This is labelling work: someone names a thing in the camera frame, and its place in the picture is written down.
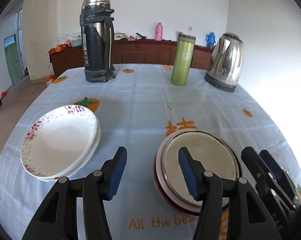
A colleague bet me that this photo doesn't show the persimmon print tablecloth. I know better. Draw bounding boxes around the persimmon print tablecloth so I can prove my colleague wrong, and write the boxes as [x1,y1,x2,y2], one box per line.
[0,65,301,239]

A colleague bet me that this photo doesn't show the pink thermos flask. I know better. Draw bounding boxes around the pink thermos flask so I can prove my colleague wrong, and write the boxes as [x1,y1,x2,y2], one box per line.
[155,22,163,41]

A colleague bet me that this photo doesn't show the white plastic bucket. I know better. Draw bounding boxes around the white plastic bucket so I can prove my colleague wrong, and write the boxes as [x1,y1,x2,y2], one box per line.
[45,75,54,86]

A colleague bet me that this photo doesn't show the stainless electric kettle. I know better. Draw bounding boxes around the stainless electric kettle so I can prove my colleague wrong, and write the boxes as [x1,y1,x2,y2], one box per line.
[204,33,243,92]

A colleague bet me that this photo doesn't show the blue thermos flask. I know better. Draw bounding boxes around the blue thermos flask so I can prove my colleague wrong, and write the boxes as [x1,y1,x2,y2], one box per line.
[206,32,216,50]

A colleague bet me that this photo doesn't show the green thermos bottle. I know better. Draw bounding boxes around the green thermos bottle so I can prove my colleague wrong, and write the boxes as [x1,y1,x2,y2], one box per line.
[171,33,196,86]

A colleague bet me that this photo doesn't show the brown wooden sideboard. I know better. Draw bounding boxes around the brown wooden sideboard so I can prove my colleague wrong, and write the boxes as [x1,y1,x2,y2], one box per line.
[49,40,212,77]

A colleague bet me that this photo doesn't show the pink flower white plate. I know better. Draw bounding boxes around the pink flower white plate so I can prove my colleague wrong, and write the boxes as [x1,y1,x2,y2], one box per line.
[20,105,101,179]

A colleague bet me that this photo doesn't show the green door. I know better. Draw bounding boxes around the green door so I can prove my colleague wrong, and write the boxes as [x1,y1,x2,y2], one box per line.
[4,35,24,84]

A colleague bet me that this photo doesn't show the stainless steel bowl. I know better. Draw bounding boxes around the stainless steel bowl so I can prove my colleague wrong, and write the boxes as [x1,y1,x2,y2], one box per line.
[154,128,242,217]

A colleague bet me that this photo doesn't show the large black thermos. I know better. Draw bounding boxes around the large black thermos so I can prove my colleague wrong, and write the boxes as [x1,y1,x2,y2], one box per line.
[79,0,116,83]

